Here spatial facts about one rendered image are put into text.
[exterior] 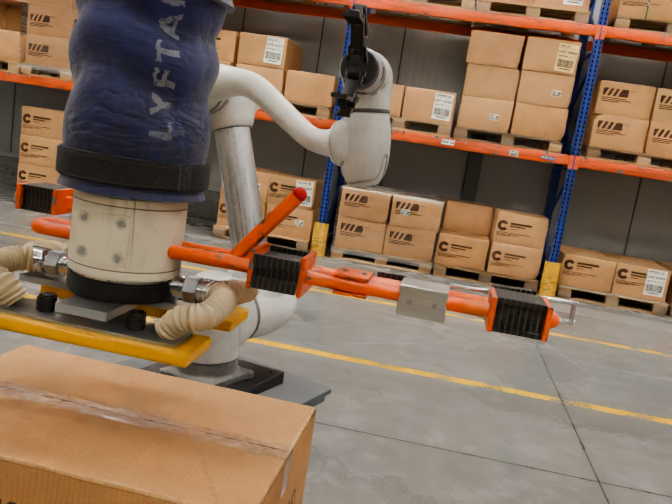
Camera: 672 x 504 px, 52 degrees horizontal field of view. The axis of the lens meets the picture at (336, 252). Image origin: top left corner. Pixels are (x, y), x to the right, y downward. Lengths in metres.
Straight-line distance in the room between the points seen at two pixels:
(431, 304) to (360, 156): 0.58
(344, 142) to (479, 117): 6.61
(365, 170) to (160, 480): 0.79
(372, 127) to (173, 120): 0.59
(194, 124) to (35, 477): 0.54
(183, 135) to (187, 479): 0.48
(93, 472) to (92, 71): 0.55
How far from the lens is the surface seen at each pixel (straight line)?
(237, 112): 1.94
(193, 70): 1.02
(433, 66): 9.44
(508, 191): 9.42
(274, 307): 1.90
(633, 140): 8.33
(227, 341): 1.77
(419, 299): 0.98
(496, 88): 8.12
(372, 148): 1.49
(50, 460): 1.07
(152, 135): 0.99
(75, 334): 1.02
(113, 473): 1.03
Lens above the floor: 1.44
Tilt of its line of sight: 10 degrees down
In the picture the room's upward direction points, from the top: 9 degrees clockwise
